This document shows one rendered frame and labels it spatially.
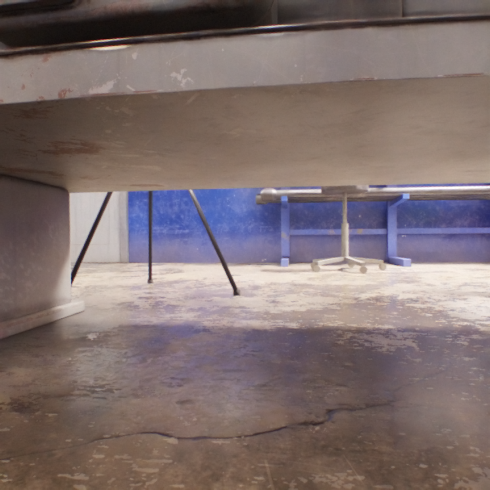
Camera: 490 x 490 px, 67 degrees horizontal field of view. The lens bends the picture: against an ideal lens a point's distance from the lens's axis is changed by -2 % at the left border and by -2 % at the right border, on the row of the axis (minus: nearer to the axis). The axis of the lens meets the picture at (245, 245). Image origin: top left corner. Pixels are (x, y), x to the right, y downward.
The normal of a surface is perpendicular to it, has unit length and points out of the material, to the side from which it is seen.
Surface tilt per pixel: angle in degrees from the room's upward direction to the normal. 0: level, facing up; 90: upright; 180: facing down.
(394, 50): 90
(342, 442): 0
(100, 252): 90
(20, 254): 90
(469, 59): 90
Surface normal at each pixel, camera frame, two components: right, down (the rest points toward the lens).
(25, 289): 0.99, 0.00
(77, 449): -0.01, -1.00
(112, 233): -0.12, 0.01
